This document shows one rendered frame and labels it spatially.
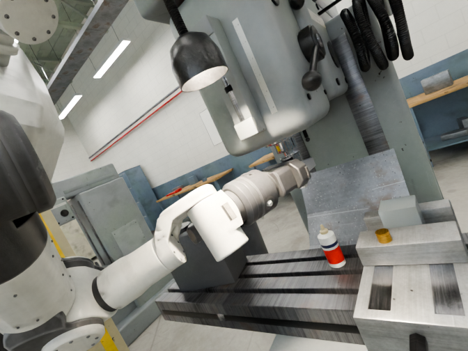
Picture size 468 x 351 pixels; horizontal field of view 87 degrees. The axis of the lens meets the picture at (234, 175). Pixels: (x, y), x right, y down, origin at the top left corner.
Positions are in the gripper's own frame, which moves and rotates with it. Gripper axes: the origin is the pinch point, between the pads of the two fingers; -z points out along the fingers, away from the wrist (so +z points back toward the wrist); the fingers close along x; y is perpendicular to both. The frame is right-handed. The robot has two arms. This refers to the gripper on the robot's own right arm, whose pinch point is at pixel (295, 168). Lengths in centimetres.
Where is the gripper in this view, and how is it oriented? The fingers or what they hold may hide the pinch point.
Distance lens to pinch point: 56.7
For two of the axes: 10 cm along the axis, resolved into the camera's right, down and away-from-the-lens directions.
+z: -7.5, 4.0, -5.2
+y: 4.1, 9.1, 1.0
